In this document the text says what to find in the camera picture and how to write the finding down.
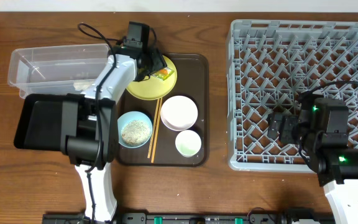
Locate small white cup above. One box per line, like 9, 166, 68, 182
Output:
175, 130, 202, 157

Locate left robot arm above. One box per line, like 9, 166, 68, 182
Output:
61, 46, 167, 223

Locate rice food scraps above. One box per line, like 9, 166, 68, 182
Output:
121, 119, 151, 147

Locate pink white bowl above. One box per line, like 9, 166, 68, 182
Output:
160, 95, 198, 131

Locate green snack wrapper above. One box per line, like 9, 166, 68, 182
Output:
152, 67, 175, 81

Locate yellow round plate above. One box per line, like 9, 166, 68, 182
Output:
126, 56, 177, 100

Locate dark brown serving tray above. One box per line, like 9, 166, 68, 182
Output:
115, 52, 210, 167

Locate light blue bowl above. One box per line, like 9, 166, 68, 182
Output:
117, 111, 152, 148

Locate white tissue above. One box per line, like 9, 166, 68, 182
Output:
73, 80, 94, 91

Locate grey plastic dishwasher rack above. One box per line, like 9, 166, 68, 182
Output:
226, 19, 358, 173

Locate wooden chopstick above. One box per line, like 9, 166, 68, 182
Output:
147, 98, 160, 159
151, 98, 163, 164

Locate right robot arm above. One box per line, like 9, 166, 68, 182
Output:
267, 94, 358, 223

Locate clear plastic waste bin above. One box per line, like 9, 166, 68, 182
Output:
7, 44, 109, 98

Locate black rectangular waste tray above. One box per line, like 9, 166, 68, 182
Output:
14, 94, 66, 151

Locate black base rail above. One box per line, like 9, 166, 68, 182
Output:
41, 212, 335, 224

